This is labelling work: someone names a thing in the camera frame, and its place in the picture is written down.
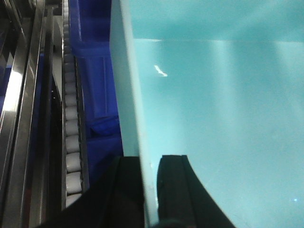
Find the stainless steel shelf rail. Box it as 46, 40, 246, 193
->
0, 0, 61, 228

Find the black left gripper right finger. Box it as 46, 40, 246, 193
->
154, 155, 234, 228

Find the white roller track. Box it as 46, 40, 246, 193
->
61, 0, 89, 209

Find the dark blue bin upper left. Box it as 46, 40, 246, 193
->
68, 0, 123, 184

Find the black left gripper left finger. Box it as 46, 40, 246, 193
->
40, 157, 145, 228

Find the light blue plastic bin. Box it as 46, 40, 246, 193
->
110, 0, 304, 228

